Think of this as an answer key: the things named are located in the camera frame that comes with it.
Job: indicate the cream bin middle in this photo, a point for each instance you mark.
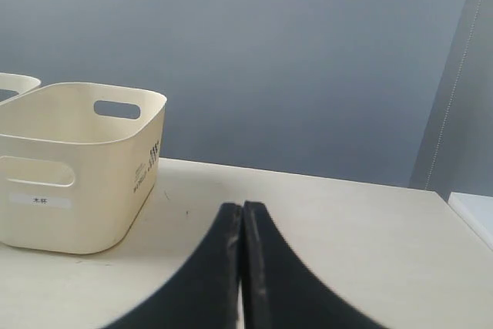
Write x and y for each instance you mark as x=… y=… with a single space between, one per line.
x=14 y=85

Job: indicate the cream bin right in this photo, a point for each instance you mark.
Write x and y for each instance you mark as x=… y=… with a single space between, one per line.
x=78 y=161

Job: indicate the cream bin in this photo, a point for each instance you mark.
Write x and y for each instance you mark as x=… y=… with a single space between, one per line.
x=78 y=161
x=14 y=85

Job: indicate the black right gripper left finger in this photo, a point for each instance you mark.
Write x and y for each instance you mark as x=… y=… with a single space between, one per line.
x=203 y=293

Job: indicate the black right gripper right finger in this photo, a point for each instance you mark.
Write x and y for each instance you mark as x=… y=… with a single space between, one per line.
x=279 y=290

